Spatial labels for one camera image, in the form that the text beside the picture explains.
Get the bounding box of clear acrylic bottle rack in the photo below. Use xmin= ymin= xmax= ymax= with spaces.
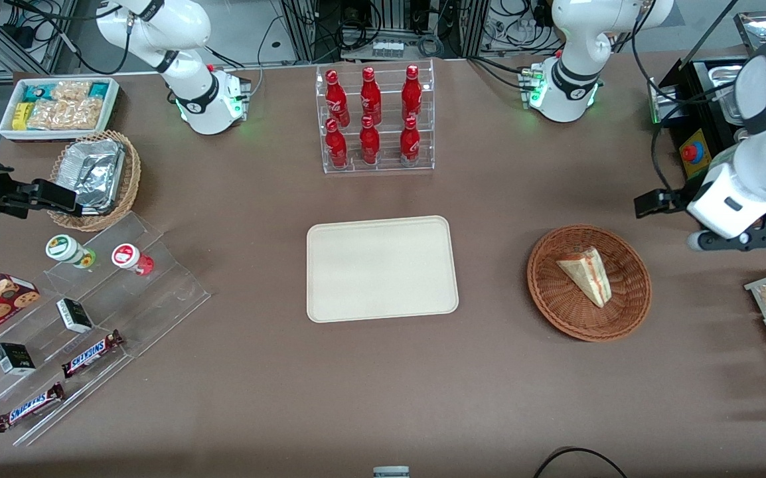
xmin=315 ymin=59 xmax=435 ymax=175

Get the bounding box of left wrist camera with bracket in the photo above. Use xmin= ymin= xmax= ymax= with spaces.
xmin=687 ymin=224 xmax=766 ymax=252

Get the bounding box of aluminium frame rack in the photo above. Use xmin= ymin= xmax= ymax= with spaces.
xmin=279 ymin=0 xmax=491 ymax=62

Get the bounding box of silver foil container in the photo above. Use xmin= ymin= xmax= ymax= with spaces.
xmin=57 ymin=139 xmax=125 ymax=215

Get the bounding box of light tan wicker basket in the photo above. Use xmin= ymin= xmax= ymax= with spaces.
xmin=47 ymin=130 xmax=142 ymax=233

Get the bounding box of small clear snack bag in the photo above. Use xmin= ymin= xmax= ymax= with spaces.
xmin=51 ymin=80 xmax=94 ymax=102

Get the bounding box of large clear snack bag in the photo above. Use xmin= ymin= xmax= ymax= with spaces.
xmin=27 ymin=98 xmax=106 ymax=131

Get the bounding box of beige plastic tray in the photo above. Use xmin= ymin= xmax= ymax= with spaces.
xmin=307 ymin=216 xmax=459 ymax=324

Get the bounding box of black cable loop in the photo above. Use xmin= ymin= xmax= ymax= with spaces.
xmin=532 ymin=446 xmax=630 ymax=478

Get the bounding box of snickers chocolate bar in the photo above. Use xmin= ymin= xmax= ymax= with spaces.
xmin=61 ymin=330 xmax=125 ymax=379
xmin=0 ymin=382 xmax=66 ymax=434

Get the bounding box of black food warmer cabinet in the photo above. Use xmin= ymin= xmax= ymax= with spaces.
xmin=647 ymin=10 xmax=766 ymax=233

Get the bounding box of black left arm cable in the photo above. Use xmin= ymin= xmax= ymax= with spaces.
xmin=630 ymin=0 xmax=759 ymax=197

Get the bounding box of red cola bottle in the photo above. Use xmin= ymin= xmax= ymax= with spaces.
xmin=325 ymin=69 xmax=350 ymax=128
xmin=325 ymin=118 xmax=348 ymax=169
xmin=400 ymin=116 xmax=421 ymax=167
xmin=360 ymin=66 xmax=382 ymax=125
xmin=359 ymin=116 xmax=381 ymax=165
xmin=402 ymin=64 xmax=423 ymax=122

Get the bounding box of red lidded white cup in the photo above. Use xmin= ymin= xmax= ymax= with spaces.
xmin=112 ymin=244 xmax=155 ymax=277

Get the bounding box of triangular sandwich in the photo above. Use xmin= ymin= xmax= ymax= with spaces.
xmin=556 ymin=246 xmax=613 ymax=309

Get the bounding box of green lidded white cup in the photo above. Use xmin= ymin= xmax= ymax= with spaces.
xmin=45 ymin=234 xmax=97 ymax=269

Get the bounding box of small black box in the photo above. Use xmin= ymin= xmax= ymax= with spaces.
xmin=56 ymin=298 xmax=94 ymax=334
xmin=0 ymin=343 xmax=37 ymax=376

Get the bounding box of round brown wicker basket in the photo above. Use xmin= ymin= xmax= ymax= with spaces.
xmin=527 ymin=224 xmax=652 ymax=343

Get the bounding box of white rectangular snack bin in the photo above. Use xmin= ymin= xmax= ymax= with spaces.
xmin=0 ymin=76 xmax=121 ymax=143

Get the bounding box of clear acrylic stepped display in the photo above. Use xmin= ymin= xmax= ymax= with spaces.
xmin=0 ymin=211 xmax=212 ymax=447

